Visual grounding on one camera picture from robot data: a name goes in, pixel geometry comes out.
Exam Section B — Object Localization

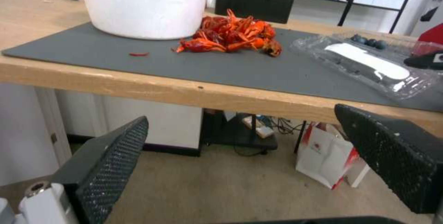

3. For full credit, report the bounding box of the white takeout bag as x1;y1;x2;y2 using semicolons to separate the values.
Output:
78;0;211;40

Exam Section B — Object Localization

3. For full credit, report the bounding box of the white label on container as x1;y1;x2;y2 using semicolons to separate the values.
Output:
324;43;410;81

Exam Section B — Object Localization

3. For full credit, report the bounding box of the black table leg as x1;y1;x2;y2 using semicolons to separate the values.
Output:
294;120;309;154

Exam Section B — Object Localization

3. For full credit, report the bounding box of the grey table mat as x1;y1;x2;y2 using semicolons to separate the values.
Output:
1;23;443;112

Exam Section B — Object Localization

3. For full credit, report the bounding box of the black low shelf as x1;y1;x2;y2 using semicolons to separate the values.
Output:
202;108;279;155

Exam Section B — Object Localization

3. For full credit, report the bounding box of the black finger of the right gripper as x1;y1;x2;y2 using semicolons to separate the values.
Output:
404;52;443;70

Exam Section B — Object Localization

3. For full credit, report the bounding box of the black chair back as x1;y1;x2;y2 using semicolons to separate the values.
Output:
214;0;295;25

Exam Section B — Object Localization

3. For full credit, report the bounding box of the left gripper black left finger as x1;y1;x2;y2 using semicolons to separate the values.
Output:
17;116;150;224

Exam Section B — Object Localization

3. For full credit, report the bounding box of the black cable bundle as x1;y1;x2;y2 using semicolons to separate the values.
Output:
268;117;302;135

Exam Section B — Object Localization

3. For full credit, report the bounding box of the red crayfish pile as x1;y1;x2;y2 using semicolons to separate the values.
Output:
171;8;283;58

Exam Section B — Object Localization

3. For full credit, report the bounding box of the white and red paper bag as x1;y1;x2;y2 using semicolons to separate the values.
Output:
295;121;371;191

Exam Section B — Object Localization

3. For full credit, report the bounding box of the clear plastic takeout container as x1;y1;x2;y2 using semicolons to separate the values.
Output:
289;33;443;102

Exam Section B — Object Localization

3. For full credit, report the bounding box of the white cabinet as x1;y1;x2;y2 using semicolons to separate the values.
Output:
55;89;204;158

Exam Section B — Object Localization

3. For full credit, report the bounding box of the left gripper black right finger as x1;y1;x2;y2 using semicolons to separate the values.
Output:
334;104;443;214

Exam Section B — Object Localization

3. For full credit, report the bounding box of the red translucent object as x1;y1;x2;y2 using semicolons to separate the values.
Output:
413;23;443;56

